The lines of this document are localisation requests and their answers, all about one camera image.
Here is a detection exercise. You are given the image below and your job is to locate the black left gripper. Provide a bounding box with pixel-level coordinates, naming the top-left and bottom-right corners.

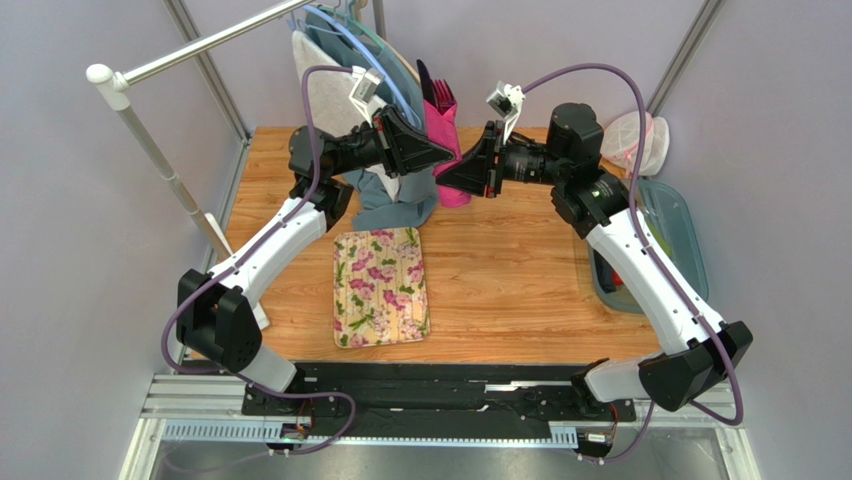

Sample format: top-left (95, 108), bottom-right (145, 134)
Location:
top-left (329, 106), bottom-right (456, 181)

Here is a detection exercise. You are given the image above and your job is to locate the magenta paper napkin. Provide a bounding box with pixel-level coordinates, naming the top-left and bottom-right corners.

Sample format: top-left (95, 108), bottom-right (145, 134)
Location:
top-left (422, 99), bottom-right (473, 209)

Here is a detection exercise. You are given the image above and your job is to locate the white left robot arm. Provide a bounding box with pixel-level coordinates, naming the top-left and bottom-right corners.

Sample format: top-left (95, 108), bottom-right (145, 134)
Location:
top-left (166, 106), bottom-right (454, 396)

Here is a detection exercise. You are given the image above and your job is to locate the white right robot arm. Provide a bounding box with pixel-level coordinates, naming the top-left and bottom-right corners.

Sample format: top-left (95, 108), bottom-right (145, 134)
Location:
top-left (437, 103), bottom-right (753, 412)

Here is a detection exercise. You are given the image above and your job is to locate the teal blue garment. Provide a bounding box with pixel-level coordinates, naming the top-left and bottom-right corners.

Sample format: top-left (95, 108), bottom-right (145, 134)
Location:
top-left (304, 6), bottom-right (459, 231)

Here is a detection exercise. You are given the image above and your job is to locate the green plastic hanger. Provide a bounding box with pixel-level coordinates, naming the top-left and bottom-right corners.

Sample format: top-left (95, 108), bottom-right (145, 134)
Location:
top-left (337, 0), bottom-right (386, 50)

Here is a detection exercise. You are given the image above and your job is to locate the white towel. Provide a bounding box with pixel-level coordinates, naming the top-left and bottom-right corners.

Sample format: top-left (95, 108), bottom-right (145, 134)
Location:
top-left (292, 31), bottom-right (401, 203)

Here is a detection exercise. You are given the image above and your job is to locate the blue plastic hanger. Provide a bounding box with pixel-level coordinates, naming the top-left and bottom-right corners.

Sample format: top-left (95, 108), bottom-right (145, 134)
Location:
top-left (287, 1), bottom-right (424, 130)

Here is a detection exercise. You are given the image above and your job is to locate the floral placemat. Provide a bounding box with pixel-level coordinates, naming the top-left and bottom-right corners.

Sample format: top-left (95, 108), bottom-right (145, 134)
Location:
top-left (333, 227), bottom-right (431, 349)

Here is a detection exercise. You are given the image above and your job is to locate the wooden hanger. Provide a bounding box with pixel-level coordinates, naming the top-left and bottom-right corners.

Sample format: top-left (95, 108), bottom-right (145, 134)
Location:
top-left (357, 35), bottom-right (424, 123)

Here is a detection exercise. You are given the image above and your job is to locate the white mesh laundry bag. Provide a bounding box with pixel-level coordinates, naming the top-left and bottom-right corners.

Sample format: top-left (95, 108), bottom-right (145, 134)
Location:
top-left (600, 112), bottom-right (670, 177)

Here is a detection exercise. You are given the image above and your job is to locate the teal plastic tray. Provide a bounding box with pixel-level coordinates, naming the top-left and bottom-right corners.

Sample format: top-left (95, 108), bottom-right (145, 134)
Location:
top-left (588, 179), bottom-right (709, 314)

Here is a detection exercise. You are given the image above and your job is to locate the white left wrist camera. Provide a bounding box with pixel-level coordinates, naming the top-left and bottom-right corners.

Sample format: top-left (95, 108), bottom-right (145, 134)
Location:
top-left (348, 66), bottom-right (387, 123)

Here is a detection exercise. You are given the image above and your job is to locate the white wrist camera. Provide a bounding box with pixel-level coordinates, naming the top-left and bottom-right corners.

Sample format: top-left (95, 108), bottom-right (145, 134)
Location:
top-left (348, 66), bottom-right (387, 123)
top-left (486, 81), bottom-right (526, 143)

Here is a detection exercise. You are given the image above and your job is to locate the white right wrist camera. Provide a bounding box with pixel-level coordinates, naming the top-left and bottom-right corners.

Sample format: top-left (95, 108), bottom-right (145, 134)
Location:
top-left (486, 81), bottom-right (526, 143)

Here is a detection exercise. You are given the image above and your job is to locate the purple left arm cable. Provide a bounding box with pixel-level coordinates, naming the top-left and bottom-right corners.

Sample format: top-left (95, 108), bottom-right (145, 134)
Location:
top-left (160, 64), bottom-right (367, 457)

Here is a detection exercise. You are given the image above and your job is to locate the red handled utensil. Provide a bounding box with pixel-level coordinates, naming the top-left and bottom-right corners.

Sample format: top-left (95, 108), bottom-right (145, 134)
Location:
top-left (605, 267), bottom-right (623, 287)

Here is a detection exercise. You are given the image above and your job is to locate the green handled utensil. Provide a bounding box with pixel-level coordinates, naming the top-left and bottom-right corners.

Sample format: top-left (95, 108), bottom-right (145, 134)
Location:
top-left (643, 213), bottom-right (672, 258)

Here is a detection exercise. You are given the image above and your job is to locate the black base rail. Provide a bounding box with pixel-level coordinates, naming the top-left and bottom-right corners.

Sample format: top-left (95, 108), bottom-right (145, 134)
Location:
top-left (241, 361), bottom-right (637, 440)

